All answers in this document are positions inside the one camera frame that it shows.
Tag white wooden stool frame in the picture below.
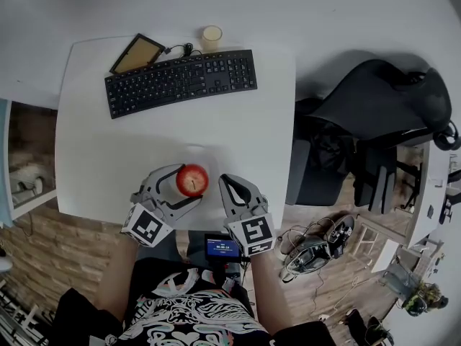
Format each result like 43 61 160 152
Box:
347 223 379 268

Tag person's gray trousers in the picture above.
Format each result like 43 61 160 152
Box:
158 229 206 262

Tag small black screen device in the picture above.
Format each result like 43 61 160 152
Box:
204 233 242 262

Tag black flat camera device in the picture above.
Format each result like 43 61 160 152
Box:
326 213 356 259

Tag cream paper cup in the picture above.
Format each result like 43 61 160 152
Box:
200 25 223 53

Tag person's left forearm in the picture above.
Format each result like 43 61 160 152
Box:
97 239 140 324

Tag white flat board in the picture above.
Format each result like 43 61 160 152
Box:
370 239 399 274

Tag red apple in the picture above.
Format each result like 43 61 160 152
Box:
175 163 210 198

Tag black picture frame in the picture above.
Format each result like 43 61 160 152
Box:
109 32 166 76

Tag white round plate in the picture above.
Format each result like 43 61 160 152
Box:
172 144 220 194

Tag black keyboard cable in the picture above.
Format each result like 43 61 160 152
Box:
164 43 205 58

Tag large black office chair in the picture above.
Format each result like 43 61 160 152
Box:
286 58 453 207

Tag person's black patterned shirt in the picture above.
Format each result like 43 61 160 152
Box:
50 257 338 346

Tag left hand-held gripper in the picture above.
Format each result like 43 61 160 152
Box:
120 163 205 248

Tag white metal rack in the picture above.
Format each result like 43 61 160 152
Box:
0 279 50 346

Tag small black office chair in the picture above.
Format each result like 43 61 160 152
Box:
352 138 424 216

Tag black computer keyboard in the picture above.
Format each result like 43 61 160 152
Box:
104 49 259 120

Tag person's right forearm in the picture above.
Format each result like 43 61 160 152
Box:
248 252 289 333

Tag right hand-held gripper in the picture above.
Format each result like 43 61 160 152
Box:
218 173 277 257

